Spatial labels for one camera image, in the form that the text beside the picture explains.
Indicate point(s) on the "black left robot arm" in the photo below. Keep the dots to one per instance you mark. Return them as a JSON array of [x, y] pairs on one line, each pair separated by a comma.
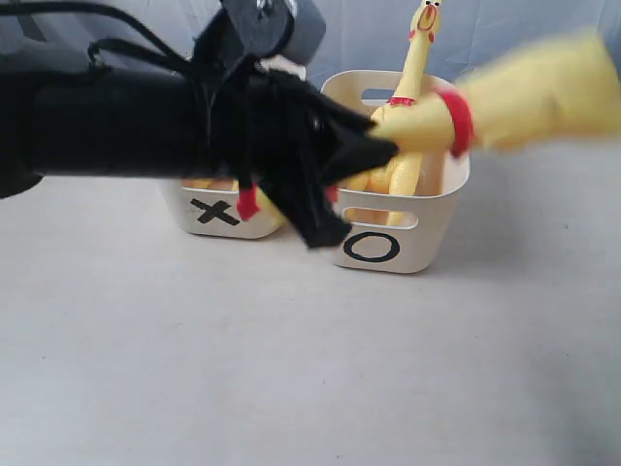
[[62, 115]]

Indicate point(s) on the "yellow rubber chicken whole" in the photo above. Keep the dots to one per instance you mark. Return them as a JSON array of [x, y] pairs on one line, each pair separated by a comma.
[[564, 87]]

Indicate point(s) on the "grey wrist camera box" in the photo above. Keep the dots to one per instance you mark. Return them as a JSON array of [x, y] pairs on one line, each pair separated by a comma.
[[291, 29]]

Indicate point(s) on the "yellow rubber chicken lifted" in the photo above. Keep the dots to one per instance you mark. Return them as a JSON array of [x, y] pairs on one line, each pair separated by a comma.
[[408, 173]]

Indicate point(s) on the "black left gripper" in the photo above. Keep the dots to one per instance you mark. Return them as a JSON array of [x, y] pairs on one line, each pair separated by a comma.
[[273, 129]]

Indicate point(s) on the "blue-white backdrop curtain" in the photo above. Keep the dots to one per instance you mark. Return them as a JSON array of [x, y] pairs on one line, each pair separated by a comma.
[[468, 33]]

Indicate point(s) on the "white bin marked X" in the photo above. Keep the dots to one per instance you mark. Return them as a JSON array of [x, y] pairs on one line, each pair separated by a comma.
[[209, 207]]

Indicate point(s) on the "headless yellow rubber chicken body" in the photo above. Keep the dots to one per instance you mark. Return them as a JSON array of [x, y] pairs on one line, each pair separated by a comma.
[[250, 202]]

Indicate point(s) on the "white bin marked O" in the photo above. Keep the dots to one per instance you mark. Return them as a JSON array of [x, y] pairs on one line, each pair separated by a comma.
[[398, 234]]

